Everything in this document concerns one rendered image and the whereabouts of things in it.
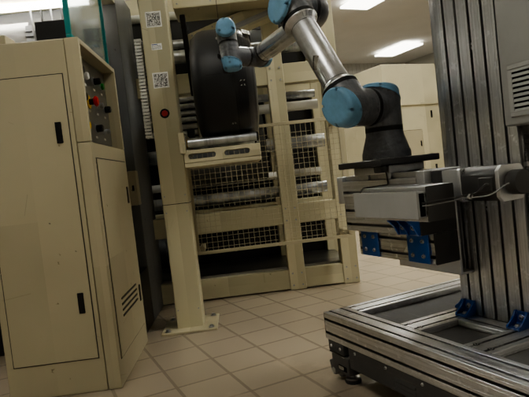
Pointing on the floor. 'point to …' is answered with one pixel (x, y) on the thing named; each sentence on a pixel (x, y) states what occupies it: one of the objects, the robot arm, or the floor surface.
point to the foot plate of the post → (191, 327)
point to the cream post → (172, 170)
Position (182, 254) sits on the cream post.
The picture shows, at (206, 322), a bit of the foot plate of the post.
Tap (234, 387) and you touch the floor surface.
